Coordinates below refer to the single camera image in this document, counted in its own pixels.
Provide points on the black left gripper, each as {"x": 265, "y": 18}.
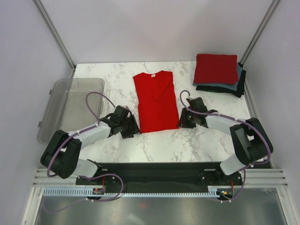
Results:
{"x": 134, "y": 129}

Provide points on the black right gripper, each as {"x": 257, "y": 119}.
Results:
{"x": 183, "y": 122}

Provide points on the bright red t-shirt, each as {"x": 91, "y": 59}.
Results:
{"x": 157, "y": 106}

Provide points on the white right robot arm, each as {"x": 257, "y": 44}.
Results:
{"x": 250, "y": 142}

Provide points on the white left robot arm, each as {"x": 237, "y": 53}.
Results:
{"x": 61, "y": 156}

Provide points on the clear grey plastic bin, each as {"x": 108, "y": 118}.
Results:
{"x": 68, "y": 106}

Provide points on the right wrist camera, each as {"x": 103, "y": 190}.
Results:
{"x": 197, "y": 105}

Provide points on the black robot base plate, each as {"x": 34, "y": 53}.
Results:
{"x": 160, "y": 177}

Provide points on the white slotted cable duct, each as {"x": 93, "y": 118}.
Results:
{"x": 96, "y": 192}

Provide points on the right aluminium frame post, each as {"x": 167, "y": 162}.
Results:
{"x": 259, "y": 31}

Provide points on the aluminium frame post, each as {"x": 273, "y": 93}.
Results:
{"x": 50, "y": 25}
{"x": 259, "y": 31}

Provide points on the left aluminium frame post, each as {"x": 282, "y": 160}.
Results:
{"x": 50, "y": 25}

